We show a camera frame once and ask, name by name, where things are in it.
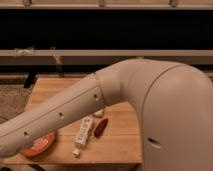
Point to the white sponge block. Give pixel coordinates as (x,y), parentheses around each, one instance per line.
(99,113)

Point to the white remote controller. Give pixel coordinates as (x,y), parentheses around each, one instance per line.
(82,135)

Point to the wooden table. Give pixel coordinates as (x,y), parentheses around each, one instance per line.
(118,144)

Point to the brown oval object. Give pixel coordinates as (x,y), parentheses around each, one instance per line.
(100,128)

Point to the orange ceramic bowl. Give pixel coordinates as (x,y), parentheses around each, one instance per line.
(39,146)

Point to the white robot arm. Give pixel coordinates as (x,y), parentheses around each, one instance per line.
(173,103)

